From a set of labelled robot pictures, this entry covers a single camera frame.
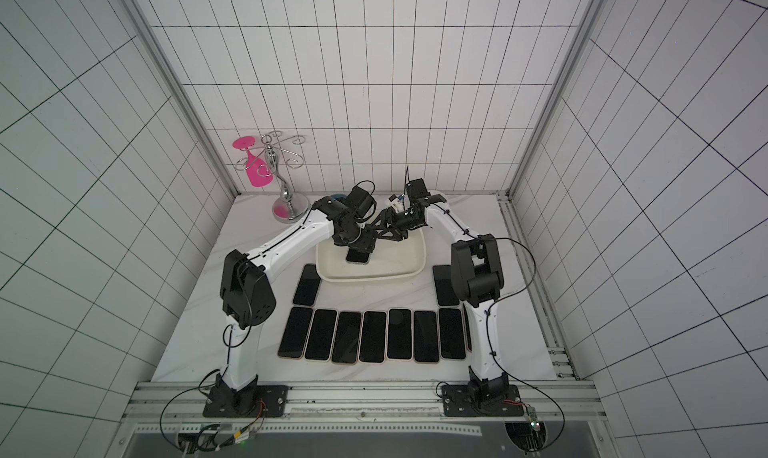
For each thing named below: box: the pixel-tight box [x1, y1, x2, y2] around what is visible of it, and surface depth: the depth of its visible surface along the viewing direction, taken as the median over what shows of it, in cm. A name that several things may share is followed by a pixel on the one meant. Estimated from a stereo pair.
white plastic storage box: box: [316, 228, 427, 283], surface depth 98 cm
